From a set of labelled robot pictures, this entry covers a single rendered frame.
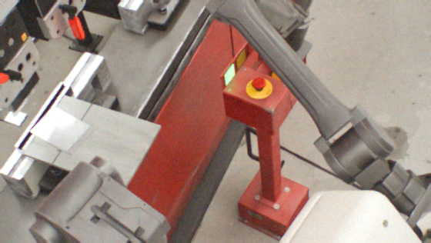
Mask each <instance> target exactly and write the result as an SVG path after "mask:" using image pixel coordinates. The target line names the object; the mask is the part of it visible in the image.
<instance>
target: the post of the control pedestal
mask: <svg viewBox="0 0 431 243"><path fill-rule="evenodd" d="M256 134H257V142H258V150H259V164H260V172H261V188H262V196H263V197H265V198H267V199H270V200H272V201H276V199H278V197H279V194H281V192H282V178H281V161H280V144H279V130H278V131H277V132H276V134H275V135H274V136H271V135H268V134H266V133H265V132H263V131H259V130H257V129H256Z"/></svg>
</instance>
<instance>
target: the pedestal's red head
mask: <svg viewBox="0 0 431 243"><path fill-rule="evenodd" d="M247 44H248V42H247V41H246V43H245V44H244V45H243V46H242V48H241V49H240V50H239V52H238V54H237V55H236V56H235V57H234V58H233V60H232V61H231V62H230V63H229V65H228V66H227V68H226V69H225V71H224V72H223V73H222V74H221V76H220V78H221V84H222V96H223V101H224V106H225V110H226V116H227V117H229V118H232V119H235V120H237V121H239V122H241V123H243V124H244V125H249V126H250V127H253V128H255V129H257V130H259V131H263V132H265V133H266V134H268V135H271V136H274V135H275V134H276V132H277V131H278V130H279V127H280V126H281V125H282V123H283V122H284V120H285V119H286V117H287V116H288V114H289V113H290V111H291V109H292V108H293V107H294V106H295V104H296V102H297V101H298V100H297V99H296V97H295V96H294V95H293V94H292V93H291V92H290V90H289V89H288V88H287V87H286V86H285V85H284V84H283V83H282V81H280V80H278V79H277V78H272V77H270V76H268V75H269V73H270V72H271V71H272V69H271V68H270V67H269V66H268V65H267V64H266V63H265V62H264V61H263V60H262V59H261V56H260V55H258V60H259V61H258V62H256V65H255V67H253V68H252V69H251V68H248V67H244V66H243V65H242V66H241V67H240V68H239V70H238V71H237V67H236V59H237V58H238V55H239V53H240V52H241V51H242V50H244V49H245V50H246V59H247V58H248V57H249V56H248V49H247ZM232 63H234V69H235V75H234V76H233V77H232V79H231V81H230V82H229V83H228V84H227V86H226V84H225V79H224V75H225V73H226V71H227V69H228V67H230V65H232ZM254 78H265V79H267V80H268V81H269V82H270V83H271V84H272V93H271V94H270V95H269V96H267V97H266V98H261V99H255V98H252V97H250V96H249V95H248V94H247V91H246V86H247V85H248V84H249V83H250V81H252V80H253V79H254Z"/></svg>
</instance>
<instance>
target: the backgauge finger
mask: <svg viewBox="0 0 431 243"><path fill-rule="evenodd" d="M27 117H28V115H27V114H26V113H21V112H19V113H18V114H17V115H16V117H15V116H14V115H13V113H12V112H10V111H9V110H8V109H7V108H2V109H0V121H3V122H6V123H9V124H10V125H16V126H18V127H20V126H21V125H22V124H23V123H24V121H25V120H26V118H27Z"/></svg>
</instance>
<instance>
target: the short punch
mask: <svg viewBox="0 0 431 243"><path fill-rule="evenodd" d="M39 79H40V78H39V77H38V72H35V73H34V74H33V75H32V77H31V78H30V79H29V80H28V82H27V83H26V85H25V87H24V88H23V89H22V90H21V91H20V93H19V94H18V95H17V96H16V98H15V100H14V101H13V102H12V103H11V104H10V106H9V107H8V108H7V109H8V110H9V111H10V112H12V113H13V115H14V116H15V117H16V115H17V114H18V113H19V112H20V110H21V109H22V107H24V105H25V104H26V102H27V101H28V100H29V99H30V97H31V96H32V94H33V92H34V91H35V90H36V89H37V88H38V85H39V83H38V80H39Z"/></svg>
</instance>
